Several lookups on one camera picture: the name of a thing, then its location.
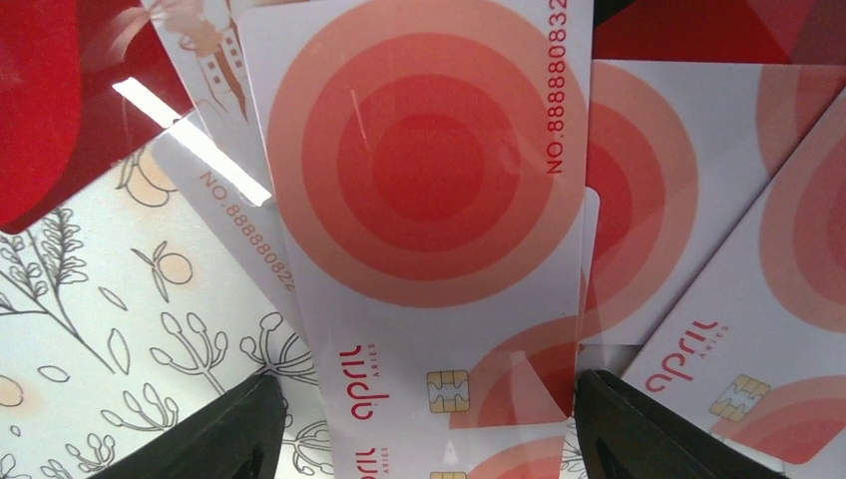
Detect white building pattern card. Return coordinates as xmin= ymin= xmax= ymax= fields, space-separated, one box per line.
xmin=142 ymin=0 xmax=272 ymax=195

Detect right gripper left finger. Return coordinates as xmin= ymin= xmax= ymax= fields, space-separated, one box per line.
xmin=94 ymin=375 xmax=287 ymax=479

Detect white card red circles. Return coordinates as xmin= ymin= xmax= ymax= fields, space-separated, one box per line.
xmin=238 ymin=1 xmax=594 ymax=431

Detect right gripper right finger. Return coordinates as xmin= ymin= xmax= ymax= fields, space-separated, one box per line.
xmin=574 ymin=369 xmax=783 ymax=479

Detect white card far right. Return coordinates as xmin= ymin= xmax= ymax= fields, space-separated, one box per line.
xmin=624 ymin=96 xmax=845 ymax=478

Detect floral patterned table mat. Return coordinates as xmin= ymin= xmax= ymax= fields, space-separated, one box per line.
xmin=1 ymin=147 xmax=333 ymax=478

